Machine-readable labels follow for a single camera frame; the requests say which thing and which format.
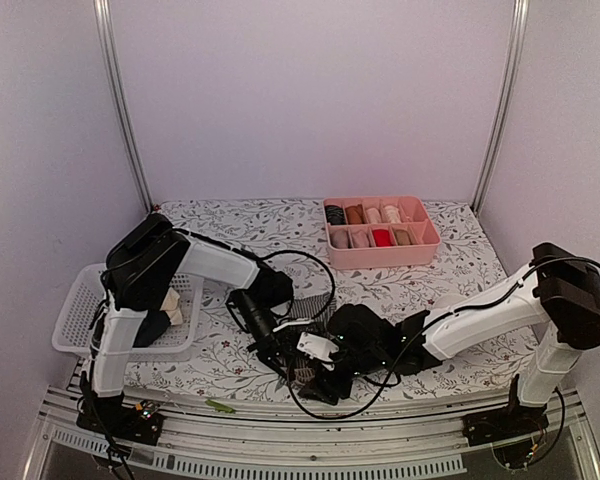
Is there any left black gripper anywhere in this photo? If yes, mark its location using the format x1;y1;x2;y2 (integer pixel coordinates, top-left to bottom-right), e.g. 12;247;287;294
234;290;296;382

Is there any grey striped underwear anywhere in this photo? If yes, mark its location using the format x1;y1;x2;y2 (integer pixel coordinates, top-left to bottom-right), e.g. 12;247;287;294
290;292;335;388

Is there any pink divided organizer box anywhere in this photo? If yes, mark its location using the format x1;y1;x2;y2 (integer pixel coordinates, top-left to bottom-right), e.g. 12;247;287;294
323;196;441;270

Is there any olive green underwear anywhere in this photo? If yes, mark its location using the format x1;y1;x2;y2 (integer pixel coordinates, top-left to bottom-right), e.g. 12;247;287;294
392;228;412;246

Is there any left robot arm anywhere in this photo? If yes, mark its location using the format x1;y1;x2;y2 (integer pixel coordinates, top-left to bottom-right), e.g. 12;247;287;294
86;213;293;434

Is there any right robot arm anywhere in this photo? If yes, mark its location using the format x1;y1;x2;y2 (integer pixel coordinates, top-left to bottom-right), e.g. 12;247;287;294
291;242;600;436

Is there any cream underwear in basket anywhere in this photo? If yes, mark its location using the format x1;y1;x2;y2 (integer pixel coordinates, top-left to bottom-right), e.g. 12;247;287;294
160;287;184;326

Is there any grey pink rolled underwear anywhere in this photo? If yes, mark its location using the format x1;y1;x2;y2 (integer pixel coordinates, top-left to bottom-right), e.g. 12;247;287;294
330;229;351;249

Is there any dark navy underwear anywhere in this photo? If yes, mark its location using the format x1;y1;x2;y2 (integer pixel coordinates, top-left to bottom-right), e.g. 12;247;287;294
133;310;171;348

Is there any mauve rolled underwear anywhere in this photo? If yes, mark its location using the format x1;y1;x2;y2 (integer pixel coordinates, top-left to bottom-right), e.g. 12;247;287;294
351;230;370;248

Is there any black striped rolled underwear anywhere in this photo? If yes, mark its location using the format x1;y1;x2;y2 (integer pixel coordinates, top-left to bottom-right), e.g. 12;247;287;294
324;204;347;226

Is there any red rolled underwear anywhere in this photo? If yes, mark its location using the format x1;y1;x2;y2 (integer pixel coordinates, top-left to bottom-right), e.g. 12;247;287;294
372;229;392;247

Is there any brown rolled underwear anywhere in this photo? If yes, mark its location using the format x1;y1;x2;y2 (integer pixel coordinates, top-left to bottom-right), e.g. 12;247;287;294
344;204;365;225

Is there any pale pink rolled underwear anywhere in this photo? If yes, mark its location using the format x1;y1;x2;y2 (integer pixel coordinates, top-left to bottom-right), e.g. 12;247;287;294
365;207;382;224

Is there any cream rolled underwear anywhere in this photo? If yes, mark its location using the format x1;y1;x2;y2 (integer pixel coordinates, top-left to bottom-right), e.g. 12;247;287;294
382;204;402;223

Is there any green tape scrap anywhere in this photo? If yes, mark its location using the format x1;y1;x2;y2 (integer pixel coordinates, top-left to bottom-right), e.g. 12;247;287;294
205;398;236;414

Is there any floral tablecloth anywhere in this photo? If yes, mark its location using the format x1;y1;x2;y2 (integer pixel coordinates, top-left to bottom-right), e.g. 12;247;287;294
125;199;537;412

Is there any white bowl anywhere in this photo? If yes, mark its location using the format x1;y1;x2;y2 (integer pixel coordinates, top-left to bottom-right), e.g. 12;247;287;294
433;294;467;311

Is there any white plastic laundry basket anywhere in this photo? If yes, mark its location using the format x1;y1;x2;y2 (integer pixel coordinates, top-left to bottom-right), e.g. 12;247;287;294
52;263;204;362

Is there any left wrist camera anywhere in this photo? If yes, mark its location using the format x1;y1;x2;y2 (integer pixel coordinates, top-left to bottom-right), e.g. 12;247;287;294
272;317;317;333

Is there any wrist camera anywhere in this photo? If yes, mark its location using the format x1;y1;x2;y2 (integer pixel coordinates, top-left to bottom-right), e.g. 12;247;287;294
272;317;317;333
296;332;340;364

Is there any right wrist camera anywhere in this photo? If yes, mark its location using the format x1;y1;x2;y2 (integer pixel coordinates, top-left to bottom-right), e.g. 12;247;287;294
296;332;340;364

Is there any right black cable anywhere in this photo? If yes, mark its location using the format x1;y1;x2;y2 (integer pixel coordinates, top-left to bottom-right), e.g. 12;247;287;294
287;339;431;421

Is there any aluminium front rail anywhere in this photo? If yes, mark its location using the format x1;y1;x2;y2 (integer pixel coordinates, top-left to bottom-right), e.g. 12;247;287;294
22;384;600;480

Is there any left black cable loop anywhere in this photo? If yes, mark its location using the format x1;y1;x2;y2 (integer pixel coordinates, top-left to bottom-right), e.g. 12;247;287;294
259;249;337;326

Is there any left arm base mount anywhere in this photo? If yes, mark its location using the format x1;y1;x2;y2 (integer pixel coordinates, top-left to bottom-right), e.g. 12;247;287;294
76;383;165;446

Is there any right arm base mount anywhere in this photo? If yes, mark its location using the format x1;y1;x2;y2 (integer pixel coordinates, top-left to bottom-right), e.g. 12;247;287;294
462;374;549;446

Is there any left aluminium frame post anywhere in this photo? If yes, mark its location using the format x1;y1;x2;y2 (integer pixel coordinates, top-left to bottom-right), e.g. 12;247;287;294
93;0;154;212

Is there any aluminium frame post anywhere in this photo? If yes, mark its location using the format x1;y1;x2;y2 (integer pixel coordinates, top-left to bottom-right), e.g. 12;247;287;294
472;0;530;211
93;0;154;212

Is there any right aluminium frame post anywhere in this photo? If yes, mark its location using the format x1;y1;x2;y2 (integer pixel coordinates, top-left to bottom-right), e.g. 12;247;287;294
472;0;530;211

